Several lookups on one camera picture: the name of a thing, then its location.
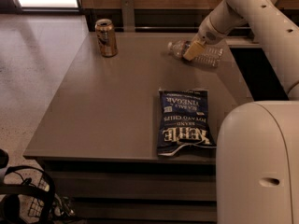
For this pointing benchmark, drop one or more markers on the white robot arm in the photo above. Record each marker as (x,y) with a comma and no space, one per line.
(257,155)

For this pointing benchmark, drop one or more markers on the gold soda can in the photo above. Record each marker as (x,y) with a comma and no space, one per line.
(105,33)

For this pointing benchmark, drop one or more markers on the black wire basket stand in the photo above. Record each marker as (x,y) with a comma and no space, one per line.
(24,202)

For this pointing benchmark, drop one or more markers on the clear plastic water bottle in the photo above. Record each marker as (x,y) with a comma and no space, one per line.
(210,56)

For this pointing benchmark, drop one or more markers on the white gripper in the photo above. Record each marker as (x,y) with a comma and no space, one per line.
(206,34)

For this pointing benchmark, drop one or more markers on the left grey metal bracket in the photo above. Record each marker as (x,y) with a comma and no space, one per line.
(128,15)

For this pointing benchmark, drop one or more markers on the blue kettle chips bag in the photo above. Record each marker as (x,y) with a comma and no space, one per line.
(184,121)

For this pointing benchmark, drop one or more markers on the grey table with drawers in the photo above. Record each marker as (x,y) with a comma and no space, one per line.
(98,137)

